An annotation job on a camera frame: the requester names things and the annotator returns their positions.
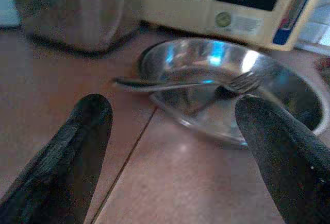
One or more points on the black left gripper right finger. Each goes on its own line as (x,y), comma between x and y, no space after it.
(283,157)

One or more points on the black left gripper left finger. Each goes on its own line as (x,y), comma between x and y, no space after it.
(64,157)

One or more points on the steel fork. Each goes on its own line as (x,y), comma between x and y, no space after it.
(242,82)

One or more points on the steel bowl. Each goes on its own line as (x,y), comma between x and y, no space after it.
(196,59)

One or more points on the jar of brown powder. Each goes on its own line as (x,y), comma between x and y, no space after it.
(77,15)

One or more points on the cream water ionizer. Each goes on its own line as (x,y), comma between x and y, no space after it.
(180,13)

